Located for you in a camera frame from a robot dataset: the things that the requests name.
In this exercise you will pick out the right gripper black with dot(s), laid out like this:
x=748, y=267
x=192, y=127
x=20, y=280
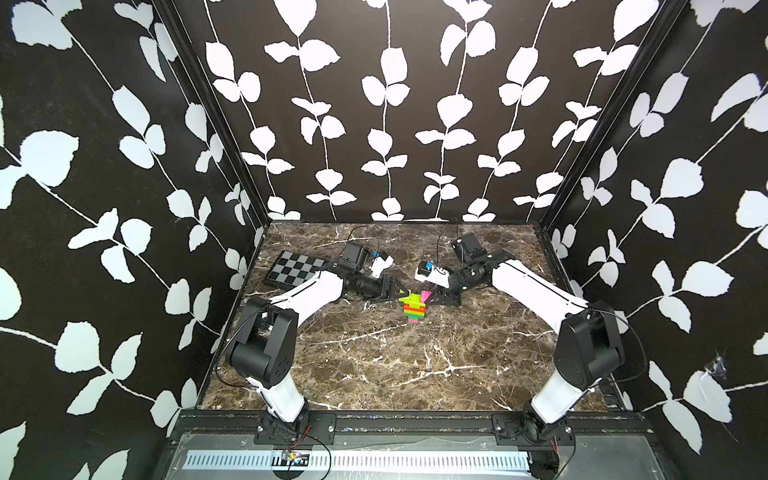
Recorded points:
x=445, y=296

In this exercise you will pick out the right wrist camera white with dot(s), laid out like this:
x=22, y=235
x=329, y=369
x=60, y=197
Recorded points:
x=427, y=272

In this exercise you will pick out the white slotted cable duct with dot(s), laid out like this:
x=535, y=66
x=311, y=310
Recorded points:
x=429, y=462

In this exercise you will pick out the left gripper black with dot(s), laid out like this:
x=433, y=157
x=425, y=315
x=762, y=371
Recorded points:
x=387, y=294

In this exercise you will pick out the small circuit board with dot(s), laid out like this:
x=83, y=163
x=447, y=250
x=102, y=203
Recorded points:
x=289, y=460

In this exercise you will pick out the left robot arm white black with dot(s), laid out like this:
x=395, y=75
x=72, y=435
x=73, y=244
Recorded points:
x=262, y=350

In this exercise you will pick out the lime small lego brick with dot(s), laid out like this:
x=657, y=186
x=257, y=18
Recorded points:
x=411, y=296

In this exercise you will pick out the black white checkerboard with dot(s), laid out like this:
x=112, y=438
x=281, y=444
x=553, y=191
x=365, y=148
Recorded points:
x=290, y=270

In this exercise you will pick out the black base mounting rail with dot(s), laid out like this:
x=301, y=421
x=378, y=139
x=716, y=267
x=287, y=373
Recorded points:
x=328, y=426

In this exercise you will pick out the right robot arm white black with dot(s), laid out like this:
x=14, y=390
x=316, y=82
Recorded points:
x=589, y=346

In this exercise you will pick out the red long lego brick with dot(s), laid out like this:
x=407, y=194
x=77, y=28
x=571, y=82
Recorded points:
x=420, y=312

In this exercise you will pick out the lime long lego brick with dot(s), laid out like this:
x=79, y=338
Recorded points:
x=415, y=304

